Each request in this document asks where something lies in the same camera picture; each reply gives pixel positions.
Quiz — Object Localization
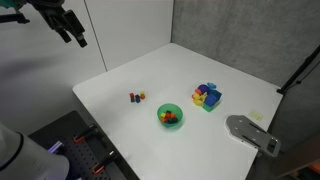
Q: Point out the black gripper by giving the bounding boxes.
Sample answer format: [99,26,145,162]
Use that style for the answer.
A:
[31,0,89,49]

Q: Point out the green plastic bowl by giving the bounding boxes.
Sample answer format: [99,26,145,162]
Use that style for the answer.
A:
[156,102,184,131]

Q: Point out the black orange clamp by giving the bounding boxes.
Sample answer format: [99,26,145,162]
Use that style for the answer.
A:
[73,123,98,144]
[92,150,118,176]

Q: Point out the purple glowing base light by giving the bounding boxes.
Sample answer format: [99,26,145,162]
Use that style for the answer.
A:
[47,140,65,155]

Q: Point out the black perforated base board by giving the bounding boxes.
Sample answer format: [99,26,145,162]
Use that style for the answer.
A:
[28,110,140,180]

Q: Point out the purple toy ball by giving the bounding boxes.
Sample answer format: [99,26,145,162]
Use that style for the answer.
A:
[197,83,211,95]

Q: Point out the yellow toy pieces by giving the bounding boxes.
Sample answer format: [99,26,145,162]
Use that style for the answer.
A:
[191,92,208,107]

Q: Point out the green toy box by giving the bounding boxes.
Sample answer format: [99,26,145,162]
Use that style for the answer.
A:
[201,99,221,113]

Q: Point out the pale yellow sticker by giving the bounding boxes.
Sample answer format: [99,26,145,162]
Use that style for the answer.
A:
[248,110,264,122]

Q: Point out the grey metal mounting plate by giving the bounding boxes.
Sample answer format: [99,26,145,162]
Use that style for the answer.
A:
[225,114,282,158]

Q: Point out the black tripod pole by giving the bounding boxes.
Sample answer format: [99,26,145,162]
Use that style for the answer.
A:
[276,44,320,95]

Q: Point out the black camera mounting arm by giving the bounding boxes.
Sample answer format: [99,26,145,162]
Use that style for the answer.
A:
[0,11,31,25]

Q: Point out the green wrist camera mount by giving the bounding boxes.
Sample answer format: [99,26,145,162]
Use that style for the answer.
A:
[0,0,18,10]

